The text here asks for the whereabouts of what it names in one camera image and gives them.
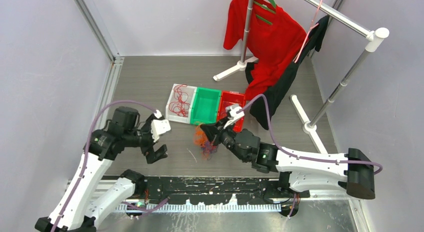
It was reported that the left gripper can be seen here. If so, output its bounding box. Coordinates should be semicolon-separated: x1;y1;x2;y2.
123;114;168;162

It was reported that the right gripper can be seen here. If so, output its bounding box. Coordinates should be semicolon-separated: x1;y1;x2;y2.
200;116;248;162

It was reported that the cable bundle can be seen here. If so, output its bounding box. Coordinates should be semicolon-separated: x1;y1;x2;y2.
193;123;220;160

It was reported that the red cable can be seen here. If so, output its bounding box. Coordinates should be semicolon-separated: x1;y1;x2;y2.
168;84;192;118

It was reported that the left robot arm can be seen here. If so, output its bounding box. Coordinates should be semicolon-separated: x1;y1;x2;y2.
35;106;171;231

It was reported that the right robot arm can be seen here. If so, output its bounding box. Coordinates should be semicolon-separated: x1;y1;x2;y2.
200;122;376;200

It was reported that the green plastic bin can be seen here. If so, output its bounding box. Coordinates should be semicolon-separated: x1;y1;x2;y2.
190;87;222;125

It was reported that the red plastic bin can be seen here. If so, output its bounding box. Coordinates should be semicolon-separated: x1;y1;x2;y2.
216;91;246;123

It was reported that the white plastic bin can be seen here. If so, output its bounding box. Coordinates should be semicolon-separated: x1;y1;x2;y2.
165;84;197;124

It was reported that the black shirt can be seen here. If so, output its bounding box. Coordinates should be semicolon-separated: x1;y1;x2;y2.
249;15;330;130

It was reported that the red shirt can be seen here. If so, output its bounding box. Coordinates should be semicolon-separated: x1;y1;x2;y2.
223;0;306;100

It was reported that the green hanger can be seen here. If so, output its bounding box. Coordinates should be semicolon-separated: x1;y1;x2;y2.
253;0;277;14

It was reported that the pink hanger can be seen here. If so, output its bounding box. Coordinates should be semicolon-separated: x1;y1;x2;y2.
293;0;323;63

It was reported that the white garment rack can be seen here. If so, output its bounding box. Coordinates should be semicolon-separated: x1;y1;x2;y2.
212;0;390;155

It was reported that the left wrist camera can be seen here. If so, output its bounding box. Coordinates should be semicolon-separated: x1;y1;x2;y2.
150;119;171;143

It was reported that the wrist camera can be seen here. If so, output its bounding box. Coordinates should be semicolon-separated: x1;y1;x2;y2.
150;119;171;143
223;104;245;129

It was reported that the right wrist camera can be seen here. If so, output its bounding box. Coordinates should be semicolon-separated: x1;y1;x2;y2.
223;104;245;129

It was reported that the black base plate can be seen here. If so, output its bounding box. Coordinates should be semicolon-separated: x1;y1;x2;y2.
116;176;310;216

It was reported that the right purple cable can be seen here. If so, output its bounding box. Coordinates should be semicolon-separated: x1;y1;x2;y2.
240;93;384;175

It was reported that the purple cable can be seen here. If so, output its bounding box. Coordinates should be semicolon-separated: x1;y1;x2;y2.
47;99;163;232
240;93;384;175

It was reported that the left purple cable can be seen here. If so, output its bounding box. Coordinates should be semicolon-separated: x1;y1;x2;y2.
47;99;163;232

